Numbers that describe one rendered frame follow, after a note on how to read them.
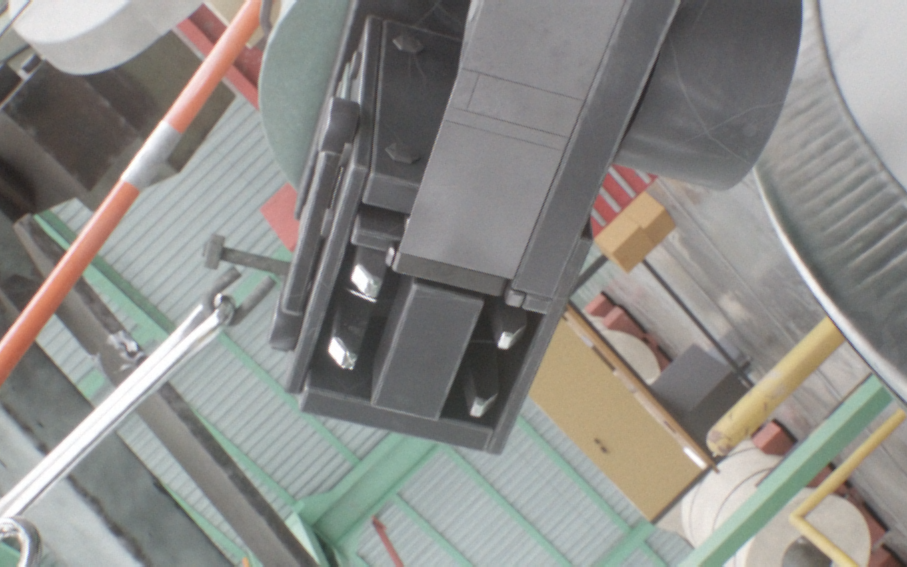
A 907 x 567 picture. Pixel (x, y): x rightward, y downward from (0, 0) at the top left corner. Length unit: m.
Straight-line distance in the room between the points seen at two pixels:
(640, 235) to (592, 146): 9.05
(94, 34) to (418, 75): 0.65
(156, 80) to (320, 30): 0.84
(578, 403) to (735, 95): 10.05
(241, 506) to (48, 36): 0.41
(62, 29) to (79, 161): 0.15
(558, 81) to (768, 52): 0.07
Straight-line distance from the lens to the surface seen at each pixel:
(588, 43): 0.42
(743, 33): 0.45
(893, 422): 5.40
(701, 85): 0.45
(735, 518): 4.05
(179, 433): 1.24
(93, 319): 1.23
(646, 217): 9.48
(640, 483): 10.93
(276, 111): 0.61
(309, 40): 0.59
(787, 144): 0.60
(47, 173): 1.31
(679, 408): 11.03
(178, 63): 1.44
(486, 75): 0.42
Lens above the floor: 1.45
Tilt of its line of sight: 1 degrees down
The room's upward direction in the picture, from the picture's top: 134 degrees counter-clockwise
